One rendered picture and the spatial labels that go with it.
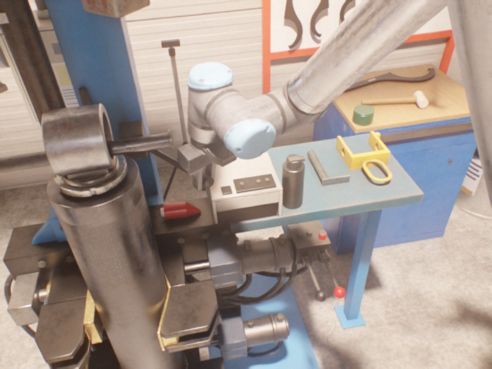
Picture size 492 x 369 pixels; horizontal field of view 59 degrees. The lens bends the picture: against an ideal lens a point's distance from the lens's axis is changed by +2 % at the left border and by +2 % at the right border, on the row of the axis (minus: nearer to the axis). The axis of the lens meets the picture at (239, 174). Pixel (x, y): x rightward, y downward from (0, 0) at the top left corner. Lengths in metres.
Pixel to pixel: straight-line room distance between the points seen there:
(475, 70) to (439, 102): 2.12
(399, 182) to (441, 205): 1.18
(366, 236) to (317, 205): 0.53
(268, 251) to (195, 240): 0.26
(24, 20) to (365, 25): 0.88
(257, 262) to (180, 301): 0.29
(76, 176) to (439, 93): 2.05
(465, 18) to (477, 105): 0.07
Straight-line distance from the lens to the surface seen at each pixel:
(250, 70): 3.19
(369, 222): 1.95
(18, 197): 3.67
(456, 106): 2.51
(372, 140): 1.84
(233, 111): 0.81
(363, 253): 2.10
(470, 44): 0.40
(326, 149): 1.82
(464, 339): 2.66
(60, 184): 1.05
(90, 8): 1.03
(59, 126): 0.97
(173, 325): 1.33
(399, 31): 0.65
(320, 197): 1.58
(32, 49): 1.29
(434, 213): 2.88
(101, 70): 1.36
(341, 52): 0.70
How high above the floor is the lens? 2.11
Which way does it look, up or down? 39 degrees down
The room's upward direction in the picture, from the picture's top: 3 degrees counter-clockwise
